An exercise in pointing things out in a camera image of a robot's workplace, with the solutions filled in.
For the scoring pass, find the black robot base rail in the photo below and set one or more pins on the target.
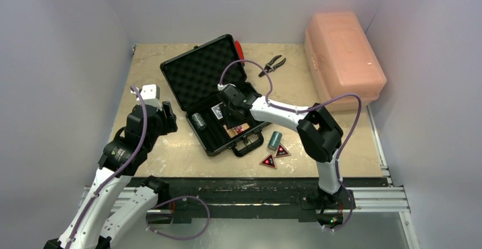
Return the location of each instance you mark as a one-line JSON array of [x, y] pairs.
[[269, 198]]

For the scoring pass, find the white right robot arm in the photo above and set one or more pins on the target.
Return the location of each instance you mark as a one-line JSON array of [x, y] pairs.
[[319, 133]]

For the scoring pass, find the red Texas Hold'em card box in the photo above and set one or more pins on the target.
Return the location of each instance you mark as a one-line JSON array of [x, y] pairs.
[[235, 131]]

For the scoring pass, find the blue green poker chip stack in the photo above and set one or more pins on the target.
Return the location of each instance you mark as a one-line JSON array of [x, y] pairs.
[[199, 121]]

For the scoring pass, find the black wire stripper pliers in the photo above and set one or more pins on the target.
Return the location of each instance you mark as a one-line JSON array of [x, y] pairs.
[[272, 65]]

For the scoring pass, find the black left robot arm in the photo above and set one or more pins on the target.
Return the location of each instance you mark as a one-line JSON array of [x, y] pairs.
[[97, 225]]

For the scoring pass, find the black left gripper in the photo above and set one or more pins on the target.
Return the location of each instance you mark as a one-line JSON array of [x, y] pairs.
[[169, 119]]

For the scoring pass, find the blue playing card deck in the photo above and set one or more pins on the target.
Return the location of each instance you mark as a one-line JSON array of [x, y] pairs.
[[217, 111]]

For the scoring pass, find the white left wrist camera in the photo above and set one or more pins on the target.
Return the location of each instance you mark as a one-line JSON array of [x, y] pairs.
[[150, 94]]

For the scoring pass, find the black poker carrying case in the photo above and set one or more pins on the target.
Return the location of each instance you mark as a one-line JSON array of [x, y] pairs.
[[193, 77]]

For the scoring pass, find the pink plastic storage box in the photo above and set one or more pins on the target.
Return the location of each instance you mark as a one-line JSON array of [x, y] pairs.
[[341, 59]]

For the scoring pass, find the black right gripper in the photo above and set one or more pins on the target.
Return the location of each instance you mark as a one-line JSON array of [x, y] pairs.
[[231, 112]]

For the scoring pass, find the red triangle dealer button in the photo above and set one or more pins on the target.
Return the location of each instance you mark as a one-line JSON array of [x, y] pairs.
[[269, 161]]

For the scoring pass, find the red handled tool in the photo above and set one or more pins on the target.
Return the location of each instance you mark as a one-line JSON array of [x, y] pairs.
[[239, 50]]

